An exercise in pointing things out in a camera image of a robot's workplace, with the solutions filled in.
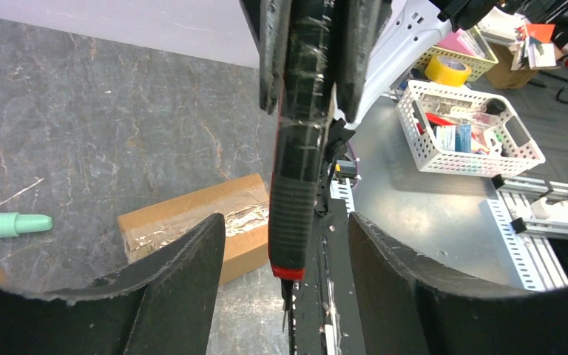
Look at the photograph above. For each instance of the yellow tape roll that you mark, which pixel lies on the yellow tape roll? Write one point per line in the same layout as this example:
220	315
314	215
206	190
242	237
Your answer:
447	71

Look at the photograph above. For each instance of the mint green marker pen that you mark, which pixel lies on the mint green marker pen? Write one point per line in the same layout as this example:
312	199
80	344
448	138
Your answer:
12	224

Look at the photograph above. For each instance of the red black utility knife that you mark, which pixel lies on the red black utility knife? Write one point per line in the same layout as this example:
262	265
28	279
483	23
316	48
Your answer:
301	137

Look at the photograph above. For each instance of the yellow perforated basket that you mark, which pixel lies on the yellow perforated basket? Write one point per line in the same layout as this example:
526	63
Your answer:
468	47

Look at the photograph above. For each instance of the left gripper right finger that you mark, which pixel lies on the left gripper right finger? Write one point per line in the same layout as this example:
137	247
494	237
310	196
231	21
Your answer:
411	304

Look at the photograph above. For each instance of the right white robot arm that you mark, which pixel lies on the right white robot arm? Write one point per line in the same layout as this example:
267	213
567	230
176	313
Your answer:
375	43

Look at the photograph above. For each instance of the white perforated storage basket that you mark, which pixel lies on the white perforated storage basket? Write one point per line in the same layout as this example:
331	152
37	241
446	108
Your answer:
459	131

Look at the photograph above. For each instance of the white slotted cable duct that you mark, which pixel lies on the white slotted cable duct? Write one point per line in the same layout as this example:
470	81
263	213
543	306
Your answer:
459	222

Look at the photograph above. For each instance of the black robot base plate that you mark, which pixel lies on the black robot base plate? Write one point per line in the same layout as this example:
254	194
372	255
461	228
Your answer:
324	316

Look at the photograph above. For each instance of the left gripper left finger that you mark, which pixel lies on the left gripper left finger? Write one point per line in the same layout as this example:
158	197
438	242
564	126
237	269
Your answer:
161	304

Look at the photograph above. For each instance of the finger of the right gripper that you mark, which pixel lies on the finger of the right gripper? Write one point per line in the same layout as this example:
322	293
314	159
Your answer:
360	25
273	41

